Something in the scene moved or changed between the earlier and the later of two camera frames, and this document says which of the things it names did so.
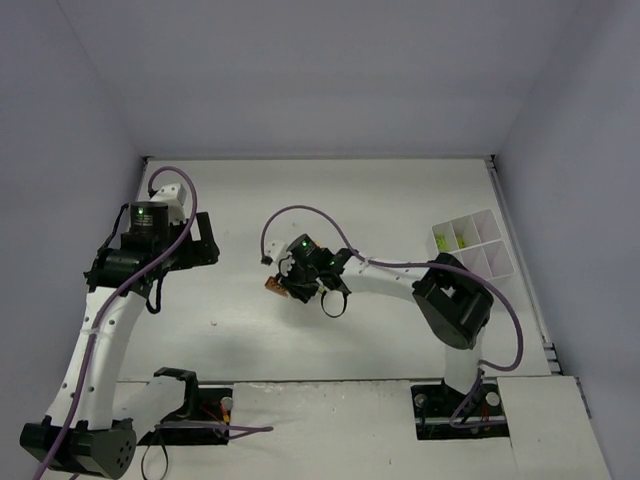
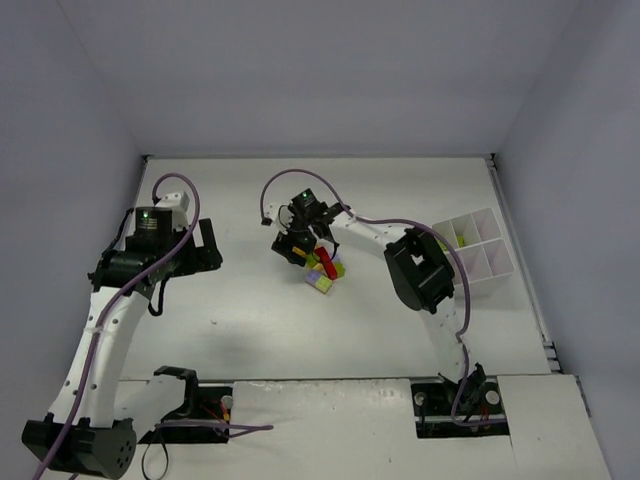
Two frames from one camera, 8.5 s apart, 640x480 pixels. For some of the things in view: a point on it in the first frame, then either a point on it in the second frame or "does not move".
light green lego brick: (440, 240) does not move
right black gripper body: (297, 279) → (291, 245)
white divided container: (476, 242) does not move
